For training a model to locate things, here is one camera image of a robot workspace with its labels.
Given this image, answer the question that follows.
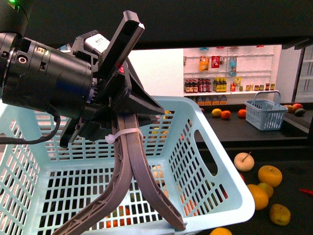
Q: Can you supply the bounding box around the red chili pepper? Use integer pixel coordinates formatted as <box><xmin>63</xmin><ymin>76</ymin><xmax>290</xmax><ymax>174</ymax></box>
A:
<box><xmin>299</xmin><ymin>188</ymin><xmax>313</xmax><ymax>196</ymax></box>

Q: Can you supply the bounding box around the white pear with stem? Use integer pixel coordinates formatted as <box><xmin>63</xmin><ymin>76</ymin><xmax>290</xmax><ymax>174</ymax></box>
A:
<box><xmin>234</xmin><ymin>152</ymin><xmax>255</xmax><ymax>172</ymax></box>

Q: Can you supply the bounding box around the yellow orange round fruit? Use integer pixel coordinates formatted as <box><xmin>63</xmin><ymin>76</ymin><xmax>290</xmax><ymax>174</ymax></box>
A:
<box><xmin>247</xmin><ymin>184</ymin><xmax>269</xmax><ymax>211</ymax></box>

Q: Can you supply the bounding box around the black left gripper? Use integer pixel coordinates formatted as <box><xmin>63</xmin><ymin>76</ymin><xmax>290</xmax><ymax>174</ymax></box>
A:
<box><xmin>60</xmin><ymin>10</ymin><xmax>165</xmax><ymax>148</ymax></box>

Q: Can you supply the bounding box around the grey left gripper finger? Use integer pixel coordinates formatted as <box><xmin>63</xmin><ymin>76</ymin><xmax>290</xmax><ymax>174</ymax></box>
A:
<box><xmin>123</xmin><ymin>114</ymin><xmax>186</xmax><ymax>231</ymax></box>
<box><xmin>52</xmin><ymin>115</ymin><xmax>133</xmax><ymax>235</ymax></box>

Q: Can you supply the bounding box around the brown kiwi fruit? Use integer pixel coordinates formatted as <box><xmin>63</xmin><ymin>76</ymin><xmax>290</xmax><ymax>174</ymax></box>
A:
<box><xmin>269</xmin><ymin>204</ymin><xmax>291</xmax><ymax>226</ymax></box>

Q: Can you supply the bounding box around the large light blue basket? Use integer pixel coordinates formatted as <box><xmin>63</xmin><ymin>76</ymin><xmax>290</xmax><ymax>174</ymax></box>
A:
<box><xmin>0</xmin><ymin>96</ymin><xmax>254</xmax><ymax>235</ymax></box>

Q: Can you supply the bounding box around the small blue basket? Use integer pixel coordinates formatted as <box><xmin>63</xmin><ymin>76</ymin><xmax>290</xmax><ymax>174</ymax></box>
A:
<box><xmin>245</xmin><ymin>91</ymin><xmax>288</xmax><ymax>131</ymax></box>

